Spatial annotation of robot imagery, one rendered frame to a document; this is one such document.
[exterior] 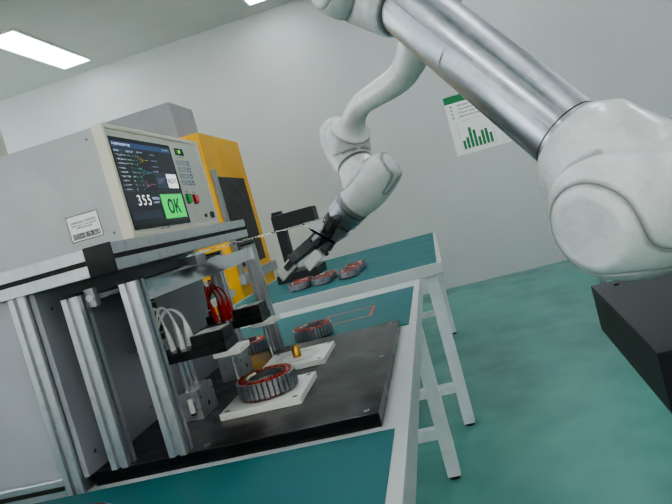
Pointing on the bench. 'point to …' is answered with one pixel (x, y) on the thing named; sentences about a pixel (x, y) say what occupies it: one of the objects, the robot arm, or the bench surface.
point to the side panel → (32, 417)
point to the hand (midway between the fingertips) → (295, 269)
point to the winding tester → (85, 194)
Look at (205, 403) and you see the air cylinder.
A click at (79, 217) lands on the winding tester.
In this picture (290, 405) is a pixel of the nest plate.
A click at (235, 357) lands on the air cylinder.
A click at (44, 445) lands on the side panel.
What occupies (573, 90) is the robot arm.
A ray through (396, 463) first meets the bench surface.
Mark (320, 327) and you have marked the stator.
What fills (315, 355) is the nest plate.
